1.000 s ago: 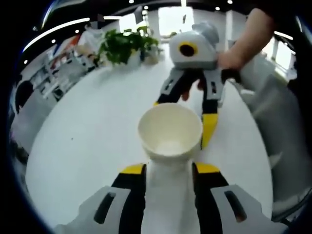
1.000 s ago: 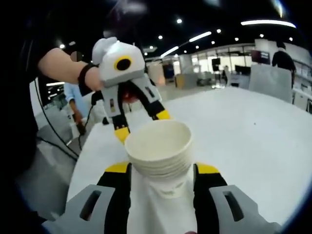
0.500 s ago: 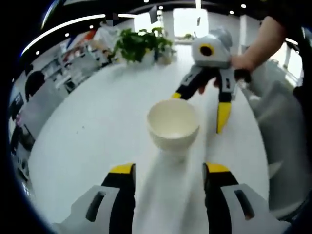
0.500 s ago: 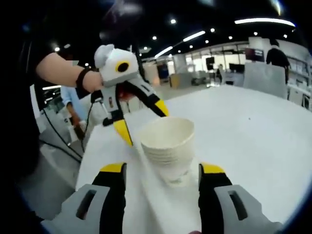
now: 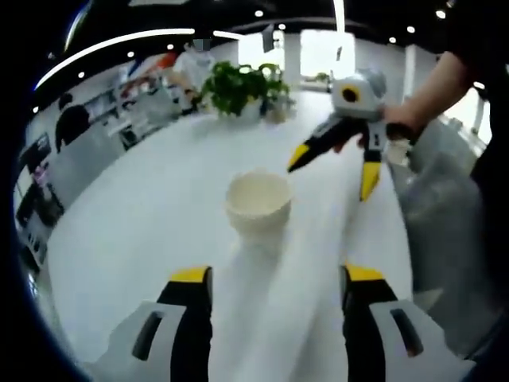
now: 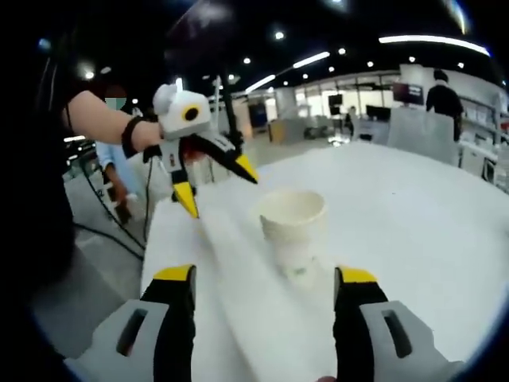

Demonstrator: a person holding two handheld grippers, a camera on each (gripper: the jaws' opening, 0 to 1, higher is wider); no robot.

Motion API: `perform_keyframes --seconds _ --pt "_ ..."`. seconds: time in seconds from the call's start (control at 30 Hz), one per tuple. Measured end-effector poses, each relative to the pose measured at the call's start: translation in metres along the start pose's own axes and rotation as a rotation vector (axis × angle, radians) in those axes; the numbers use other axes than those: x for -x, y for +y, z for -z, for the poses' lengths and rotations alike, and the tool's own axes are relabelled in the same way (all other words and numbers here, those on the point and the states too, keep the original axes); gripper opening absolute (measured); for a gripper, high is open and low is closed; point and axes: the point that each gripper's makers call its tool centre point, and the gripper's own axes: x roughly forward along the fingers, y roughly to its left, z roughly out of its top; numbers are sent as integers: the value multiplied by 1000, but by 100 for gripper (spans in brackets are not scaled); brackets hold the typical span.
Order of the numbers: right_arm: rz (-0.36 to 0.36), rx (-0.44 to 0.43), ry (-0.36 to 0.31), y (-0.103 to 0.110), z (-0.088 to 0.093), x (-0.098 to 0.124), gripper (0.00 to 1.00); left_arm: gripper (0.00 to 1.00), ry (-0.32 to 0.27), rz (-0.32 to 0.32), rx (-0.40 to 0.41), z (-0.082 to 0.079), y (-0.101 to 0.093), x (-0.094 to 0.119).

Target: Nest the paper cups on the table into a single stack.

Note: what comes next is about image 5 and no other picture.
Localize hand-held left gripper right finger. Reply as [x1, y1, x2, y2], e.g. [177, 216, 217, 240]
[340, 262, 478, 382]

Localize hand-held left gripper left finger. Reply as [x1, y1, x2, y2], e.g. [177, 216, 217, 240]
[83, 265, 214, 382]

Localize person's right hand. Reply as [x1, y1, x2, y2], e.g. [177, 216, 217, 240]
[383, 101, 429, 146]

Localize small beige jar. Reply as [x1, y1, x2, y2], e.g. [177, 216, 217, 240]
[268, 101, 288, 123]

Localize straight ceiling light strip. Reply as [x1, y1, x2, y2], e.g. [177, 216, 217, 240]
[332, 0, 346, 32]

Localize grey chair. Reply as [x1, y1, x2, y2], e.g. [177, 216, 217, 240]
[387, 119, 502, 355]

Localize green potted plant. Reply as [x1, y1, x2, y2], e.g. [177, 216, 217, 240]
[200, 60, 293, 123]

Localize ceiling spot lights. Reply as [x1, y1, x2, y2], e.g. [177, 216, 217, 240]
[33, 10, 446, 112]

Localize grey partition panel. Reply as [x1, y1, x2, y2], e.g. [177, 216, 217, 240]
[47, 127, 122, 204]

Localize curved ceiling light strip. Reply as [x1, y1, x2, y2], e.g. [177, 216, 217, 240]
[33, 27, 196, 91]

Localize white wall shelf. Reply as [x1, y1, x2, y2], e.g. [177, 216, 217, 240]
[85, 85, 132, 128]

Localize dark wall screen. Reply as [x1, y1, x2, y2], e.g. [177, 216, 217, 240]
[17, 133, 52, 168]

